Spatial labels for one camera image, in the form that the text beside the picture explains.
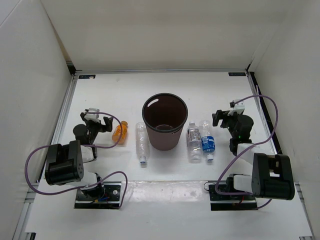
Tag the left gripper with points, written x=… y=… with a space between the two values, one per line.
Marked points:
x=108 y=123

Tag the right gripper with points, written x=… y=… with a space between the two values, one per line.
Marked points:
x=219 y=115

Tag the orange plastic bottle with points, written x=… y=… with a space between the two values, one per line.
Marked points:
x=120 y=133

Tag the blue label plastic bottle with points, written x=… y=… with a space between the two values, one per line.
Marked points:
x=207 y=140

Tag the clear labelled water bottle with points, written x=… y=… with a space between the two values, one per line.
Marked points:
x=193 y=143

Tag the clear plastic bottle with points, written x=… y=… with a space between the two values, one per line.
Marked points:
x=142 y=143

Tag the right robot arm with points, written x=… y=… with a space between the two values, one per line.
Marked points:
x=271 y=176

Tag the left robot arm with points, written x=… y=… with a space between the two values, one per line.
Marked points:
x=65 y=163

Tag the maroon plastic bin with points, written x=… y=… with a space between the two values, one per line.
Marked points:
x=164 y=115

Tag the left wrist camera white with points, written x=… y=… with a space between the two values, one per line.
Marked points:
x=91 y=114

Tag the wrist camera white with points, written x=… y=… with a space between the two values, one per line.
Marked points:
x=91 y=114
x=236 y=106

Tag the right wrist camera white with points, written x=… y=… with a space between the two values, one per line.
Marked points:
x=236 y=106

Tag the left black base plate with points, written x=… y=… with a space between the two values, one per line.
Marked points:
x=111 y=199

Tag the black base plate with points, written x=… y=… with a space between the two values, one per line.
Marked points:
x=111 y=199
x=220 y=202

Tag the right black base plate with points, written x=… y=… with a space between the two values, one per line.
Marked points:
x=220 y=202

